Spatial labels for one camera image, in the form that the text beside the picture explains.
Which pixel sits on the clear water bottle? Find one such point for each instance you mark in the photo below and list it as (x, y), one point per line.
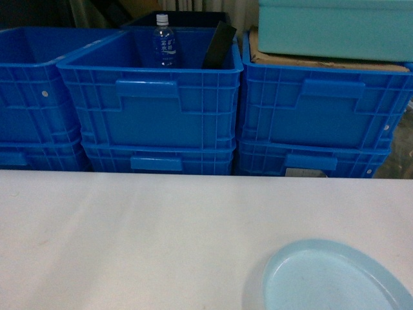
(164, 43)

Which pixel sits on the light blue oval tray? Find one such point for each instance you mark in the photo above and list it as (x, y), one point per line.
(322, 274)

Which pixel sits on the blue crate lower left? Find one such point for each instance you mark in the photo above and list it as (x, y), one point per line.
(45, 157)

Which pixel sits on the blue crate upper right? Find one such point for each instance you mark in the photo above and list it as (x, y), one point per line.
(321, 107)

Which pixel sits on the teal plastic bin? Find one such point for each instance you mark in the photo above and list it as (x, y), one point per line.
(367, 30)

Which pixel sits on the blue crate lower right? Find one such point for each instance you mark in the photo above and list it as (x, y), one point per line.
(274, 159)

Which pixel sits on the blue crate upper middle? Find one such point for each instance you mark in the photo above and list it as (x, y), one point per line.
(124, 99)

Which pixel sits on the black flat panel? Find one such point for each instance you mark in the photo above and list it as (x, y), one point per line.
(220, 44)

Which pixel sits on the blue crate upper left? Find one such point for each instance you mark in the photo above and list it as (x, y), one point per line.
(36, 106)

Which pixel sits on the blue crate lower middle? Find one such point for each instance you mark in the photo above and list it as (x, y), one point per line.
(160, 160)

